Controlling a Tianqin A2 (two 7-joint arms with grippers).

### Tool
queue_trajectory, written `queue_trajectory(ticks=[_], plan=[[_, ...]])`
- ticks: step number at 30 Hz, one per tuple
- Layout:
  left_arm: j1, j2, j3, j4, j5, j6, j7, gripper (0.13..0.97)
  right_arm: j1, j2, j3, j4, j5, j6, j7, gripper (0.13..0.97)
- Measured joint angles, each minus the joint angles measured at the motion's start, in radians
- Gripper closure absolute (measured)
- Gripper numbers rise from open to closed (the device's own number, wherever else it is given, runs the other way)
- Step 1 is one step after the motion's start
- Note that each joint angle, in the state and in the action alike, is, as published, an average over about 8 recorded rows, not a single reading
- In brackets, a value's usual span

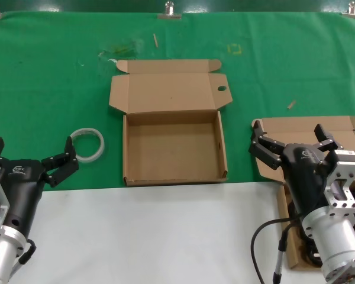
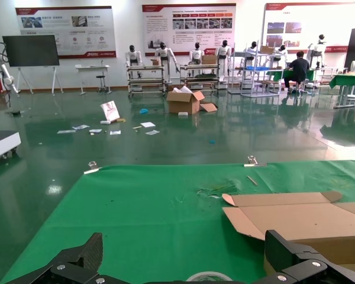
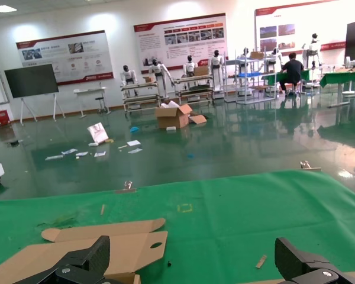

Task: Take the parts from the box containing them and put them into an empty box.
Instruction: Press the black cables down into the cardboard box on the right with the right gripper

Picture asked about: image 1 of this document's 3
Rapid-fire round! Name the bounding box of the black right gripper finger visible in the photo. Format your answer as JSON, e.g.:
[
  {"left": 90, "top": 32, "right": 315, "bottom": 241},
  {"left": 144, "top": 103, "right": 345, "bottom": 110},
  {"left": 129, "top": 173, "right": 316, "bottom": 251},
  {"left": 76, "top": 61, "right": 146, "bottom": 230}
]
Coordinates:
[
  {"left": 248, "top": 120, "right": 285, "bottom": 170},
  {"left": 313, "top": 124, "right": 344, "bottom": 153}
]

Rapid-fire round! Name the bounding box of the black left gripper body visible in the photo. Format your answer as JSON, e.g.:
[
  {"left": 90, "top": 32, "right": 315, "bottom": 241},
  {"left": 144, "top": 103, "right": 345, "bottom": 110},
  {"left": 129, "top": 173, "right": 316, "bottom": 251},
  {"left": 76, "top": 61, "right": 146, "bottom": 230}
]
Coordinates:
[{"left": 0, "top": 159, "right": 47, "bottom": 238}]

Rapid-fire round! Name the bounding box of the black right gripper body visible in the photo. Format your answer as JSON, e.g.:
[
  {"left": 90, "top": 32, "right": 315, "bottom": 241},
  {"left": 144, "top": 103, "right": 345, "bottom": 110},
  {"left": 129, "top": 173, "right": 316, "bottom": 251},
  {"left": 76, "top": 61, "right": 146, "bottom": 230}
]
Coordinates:
[{"left": 279, "top": 143, "right": 334, "bottom": 216}]

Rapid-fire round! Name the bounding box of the cardboard box with round hole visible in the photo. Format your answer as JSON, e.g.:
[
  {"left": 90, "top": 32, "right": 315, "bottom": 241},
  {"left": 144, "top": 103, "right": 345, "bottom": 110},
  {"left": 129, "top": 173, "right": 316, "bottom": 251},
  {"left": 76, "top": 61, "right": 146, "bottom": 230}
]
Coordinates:
[{"left": 108, "top": 59, "right": 233, "bottom": 187}]

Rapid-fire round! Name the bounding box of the clear tape roll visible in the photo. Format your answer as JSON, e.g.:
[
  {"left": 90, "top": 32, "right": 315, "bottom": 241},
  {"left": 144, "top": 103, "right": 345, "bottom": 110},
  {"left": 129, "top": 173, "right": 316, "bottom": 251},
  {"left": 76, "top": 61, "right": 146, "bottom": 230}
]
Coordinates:
[{"left": 70, "top": 127, "right": 105, "bottom": 164}]

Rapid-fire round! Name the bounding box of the green table cloth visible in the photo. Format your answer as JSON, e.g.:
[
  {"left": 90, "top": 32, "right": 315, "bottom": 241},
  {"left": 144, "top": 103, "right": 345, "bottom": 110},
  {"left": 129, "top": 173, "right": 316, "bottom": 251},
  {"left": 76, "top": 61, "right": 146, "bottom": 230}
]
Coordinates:
[{"left": 0, "top": 11, "right": 355, "bottom": 193}]

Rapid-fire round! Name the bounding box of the cardboard box holding cords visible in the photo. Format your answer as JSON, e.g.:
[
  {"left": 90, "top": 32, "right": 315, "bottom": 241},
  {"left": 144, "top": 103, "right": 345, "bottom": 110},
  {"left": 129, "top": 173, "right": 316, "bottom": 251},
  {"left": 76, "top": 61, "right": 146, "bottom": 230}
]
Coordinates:
[{"left": 250, "top": 115, "right": 355, "bottom": 270}]

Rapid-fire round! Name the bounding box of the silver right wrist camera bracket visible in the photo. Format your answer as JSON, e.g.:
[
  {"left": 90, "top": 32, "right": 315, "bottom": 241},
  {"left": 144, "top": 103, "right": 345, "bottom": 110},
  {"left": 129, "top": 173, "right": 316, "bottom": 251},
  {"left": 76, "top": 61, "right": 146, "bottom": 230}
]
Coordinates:
[{"left": 324, "top": 149, "right": 355, "bottom": 211}]

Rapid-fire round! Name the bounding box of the black left arm cable plug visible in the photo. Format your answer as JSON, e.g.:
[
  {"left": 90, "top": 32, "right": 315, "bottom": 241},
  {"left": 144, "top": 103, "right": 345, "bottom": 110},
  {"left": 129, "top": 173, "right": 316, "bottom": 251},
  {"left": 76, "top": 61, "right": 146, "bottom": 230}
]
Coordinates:
[{"left": 18, "top": 238, "right": 37, "bottom": 266}]

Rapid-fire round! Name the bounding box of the thin black camera cable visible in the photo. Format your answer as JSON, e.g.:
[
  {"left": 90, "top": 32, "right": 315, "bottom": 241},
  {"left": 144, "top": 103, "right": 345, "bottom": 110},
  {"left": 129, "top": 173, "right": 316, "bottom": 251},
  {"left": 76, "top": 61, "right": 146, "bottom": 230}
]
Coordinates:
[{"left": 251, "top": 217, "right": 303, "bottom": 284}]

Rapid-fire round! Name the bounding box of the black cable with metal plug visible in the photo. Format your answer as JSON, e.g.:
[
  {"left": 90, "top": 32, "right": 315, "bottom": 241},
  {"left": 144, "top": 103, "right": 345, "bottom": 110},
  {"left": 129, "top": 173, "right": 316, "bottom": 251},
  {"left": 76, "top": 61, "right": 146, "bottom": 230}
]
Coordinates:
[{"left": 272, "top": 221, "right": 302, "bottom": 284}]

